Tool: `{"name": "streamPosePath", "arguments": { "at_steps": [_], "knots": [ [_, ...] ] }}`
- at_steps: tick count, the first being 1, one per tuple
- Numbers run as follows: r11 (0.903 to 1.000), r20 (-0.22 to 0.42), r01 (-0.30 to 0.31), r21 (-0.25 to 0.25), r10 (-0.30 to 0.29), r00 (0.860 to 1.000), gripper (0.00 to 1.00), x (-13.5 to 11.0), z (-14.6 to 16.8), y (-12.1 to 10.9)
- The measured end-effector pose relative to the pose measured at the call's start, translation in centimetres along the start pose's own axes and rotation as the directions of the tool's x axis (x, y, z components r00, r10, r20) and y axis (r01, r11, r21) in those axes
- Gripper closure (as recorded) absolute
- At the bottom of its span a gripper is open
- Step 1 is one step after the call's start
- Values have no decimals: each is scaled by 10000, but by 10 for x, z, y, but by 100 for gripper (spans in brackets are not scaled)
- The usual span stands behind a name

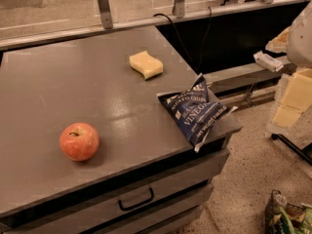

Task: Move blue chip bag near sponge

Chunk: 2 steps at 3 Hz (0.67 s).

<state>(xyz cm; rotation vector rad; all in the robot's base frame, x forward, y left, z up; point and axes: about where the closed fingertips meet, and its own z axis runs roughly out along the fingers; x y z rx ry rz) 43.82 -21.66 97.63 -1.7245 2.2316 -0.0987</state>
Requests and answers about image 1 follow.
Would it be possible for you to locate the black stand leg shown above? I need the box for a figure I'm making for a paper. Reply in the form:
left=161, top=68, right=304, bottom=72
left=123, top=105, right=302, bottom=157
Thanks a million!
left=271, top=134, right=312, bottom=166

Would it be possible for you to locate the black drawer handle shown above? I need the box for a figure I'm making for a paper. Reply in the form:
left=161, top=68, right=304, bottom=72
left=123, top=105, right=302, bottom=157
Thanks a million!
left=118, top=187, right=154, bottom=212

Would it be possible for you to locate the red apple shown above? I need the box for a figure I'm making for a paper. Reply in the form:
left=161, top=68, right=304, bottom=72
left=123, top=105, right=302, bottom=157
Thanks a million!
left=59, top=123, right=99, bottom=162

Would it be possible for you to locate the grey drawer cabinet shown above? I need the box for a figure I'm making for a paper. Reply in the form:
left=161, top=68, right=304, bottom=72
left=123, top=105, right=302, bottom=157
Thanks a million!
left=0, top=27, right=240, bottom=234

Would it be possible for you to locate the yellow sponge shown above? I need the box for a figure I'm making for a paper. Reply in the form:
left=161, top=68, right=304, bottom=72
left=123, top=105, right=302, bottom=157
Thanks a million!
left=129, top=51, right=163, bottom=80

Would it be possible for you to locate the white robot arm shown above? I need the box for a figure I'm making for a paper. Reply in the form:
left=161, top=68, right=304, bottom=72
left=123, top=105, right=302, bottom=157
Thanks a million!
left=265, top=1, right=312, bottom=134

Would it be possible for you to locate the black cable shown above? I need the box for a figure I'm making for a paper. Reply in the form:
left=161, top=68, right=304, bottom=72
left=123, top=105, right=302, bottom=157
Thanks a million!
left=153, top=6, right=213, bottom=72

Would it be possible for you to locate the metal rail bracket middle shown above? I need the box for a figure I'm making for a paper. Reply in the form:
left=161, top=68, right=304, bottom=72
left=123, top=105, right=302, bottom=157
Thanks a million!
left=173, top=0, right=185, bottom=18

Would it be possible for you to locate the white packet on ledge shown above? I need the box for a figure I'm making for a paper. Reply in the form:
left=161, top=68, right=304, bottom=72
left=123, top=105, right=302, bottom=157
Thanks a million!
left=253, top=51, right=284, bottom=72

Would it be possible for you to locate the metal rail bracket left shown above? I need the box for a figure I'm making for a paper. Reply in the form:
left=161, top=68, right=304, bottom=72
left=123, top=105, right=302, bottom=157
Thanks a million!
left=97, top=0, right=113, bottom=29

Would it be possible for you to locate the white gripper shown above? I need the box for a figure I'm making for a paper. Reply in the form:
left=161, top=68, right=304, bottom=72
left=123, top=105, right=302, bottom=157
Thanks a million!
left=265, top=27, right=312, bottom=134

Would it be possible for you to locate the blue chip bag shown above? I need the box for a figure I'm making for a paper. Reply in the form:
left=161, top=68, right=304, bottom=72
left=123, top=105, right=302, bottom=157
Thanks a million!
left=157, top=74, right=237, bottom=152

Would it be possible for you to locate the green snack bag basket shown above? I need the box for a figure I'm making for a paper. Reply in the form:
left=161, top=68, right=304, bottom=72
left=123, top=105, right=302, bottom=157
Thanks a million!
left=265, top=190, right=312, bottom=234

